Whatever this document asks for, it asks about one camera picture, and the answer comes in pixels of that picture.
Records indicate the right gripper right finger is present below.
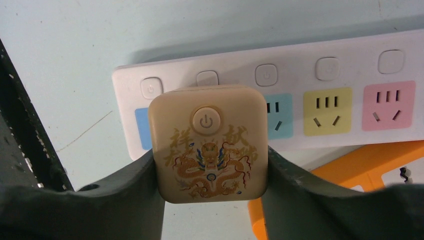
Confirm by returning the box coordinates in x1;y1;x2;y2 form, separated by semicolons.
261;148;424;240

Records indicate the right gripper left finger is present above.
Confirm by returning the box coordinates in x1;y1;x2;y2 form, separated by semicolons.
0;151;165;240

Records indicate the beige dragon cube adapter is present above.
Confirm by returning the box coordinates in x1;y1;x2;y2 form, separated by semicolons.
148;85;268;204

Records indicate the orange power strip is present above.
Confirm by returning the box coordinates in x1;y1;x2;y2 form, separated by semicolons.
248;140;424;240

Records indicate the white multicolour power strip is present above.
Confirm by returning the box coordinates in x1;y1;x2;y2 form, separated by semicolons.
111;29;424;159

